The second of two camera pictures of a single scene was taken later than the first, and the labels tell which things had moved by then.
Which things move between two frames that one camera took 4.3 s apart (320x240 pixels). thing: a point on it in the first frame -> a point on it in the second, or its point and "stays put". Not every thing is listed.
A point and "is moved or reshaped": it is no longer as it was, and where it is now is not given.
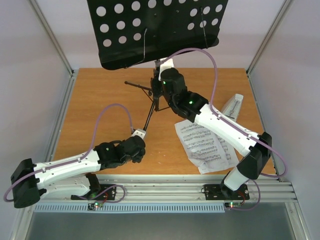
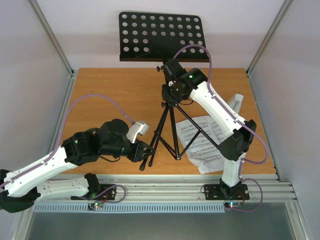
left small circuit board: x=96 y=205 stays put
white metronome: x=231 y=109 stays put
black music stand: x=132 y=32 is moved or reshaped
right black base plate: x=214 y=192 stays put
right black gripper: x=155 y=83 -> x=165 y=69
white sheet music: x=203 y=147 stays put
